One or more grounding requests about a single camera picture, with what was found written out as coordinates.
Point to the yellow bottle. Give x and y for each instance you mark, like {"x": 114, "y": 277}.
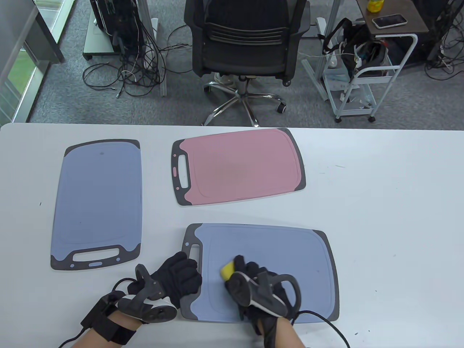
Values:
{"x": 375, "y": 5}

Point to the person's right forearm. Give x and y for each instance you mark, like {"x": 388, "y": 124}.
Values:
{"x": 286, "y": 337}

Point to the grey left hand controller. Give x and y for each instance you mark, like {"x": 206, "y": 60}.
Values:
{"x": 157, "y": 313}

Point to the black office chair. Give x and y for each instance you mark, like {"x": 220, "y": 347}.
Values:
{"x": 246, "y": 47}

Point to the pink cutting board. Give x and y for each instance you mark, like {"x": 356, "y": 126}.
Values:
{"x": 239, "y": 163}

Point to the black bag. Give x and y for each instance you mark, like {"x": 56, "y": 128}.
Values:
{"x": 357, "y": 36}

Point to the grey metal base plate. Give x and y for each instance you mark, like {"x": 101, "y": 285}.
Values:
{"x": 96, "y": 41}

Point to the person's left hand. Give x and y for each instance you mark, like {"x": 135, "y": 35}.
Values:
{"x": 183, "y": 273}

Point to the white smartphone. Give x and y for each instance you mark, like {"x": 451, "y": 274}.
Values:
{"x": 389, "y": 21}

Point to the person's right hand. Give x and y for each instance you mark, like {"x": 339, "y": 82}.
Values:
{"x": 241, "y": 262}

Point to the glass window panel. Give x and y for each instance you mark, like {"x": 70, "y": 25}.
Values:
{"x": 21, "y": 72}

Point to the white desk leg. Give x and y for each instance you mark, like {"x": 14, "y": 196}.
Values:
{"x": 144, "y": 11}

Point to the silver metal desk leg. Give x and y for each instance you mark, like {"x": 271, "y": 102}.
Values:
{"x": 315, "y": 78}

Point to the white cart with brown top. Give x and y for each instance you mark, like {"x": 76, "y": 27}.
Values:
{"x": 402, "y": 29}

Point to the grey hand controller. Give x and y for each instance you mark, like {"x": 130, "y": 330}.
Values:
{"x": 157, "y": 313}
{"x": 239, "y": 290}

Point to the blue cutting board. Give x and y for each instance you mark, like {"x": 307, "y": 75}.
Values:
{"x": 98, "y": 195}
{"x": 282, "y": 253}

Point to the black computer tower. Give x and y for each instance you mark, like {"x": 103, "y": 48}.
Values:
{"x": 119, "y": 21}

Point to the grey right hand controller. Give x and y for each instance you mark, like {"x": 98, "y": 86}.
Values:
{"x": 239, "y": 290}

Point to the yellow sponge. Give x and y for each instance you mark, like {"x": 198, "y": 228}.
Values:
{"x": 227, "y": 270}

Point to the blue packet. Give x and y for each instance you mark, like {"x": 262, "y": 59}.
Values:
{"x": 337, "y": 76}

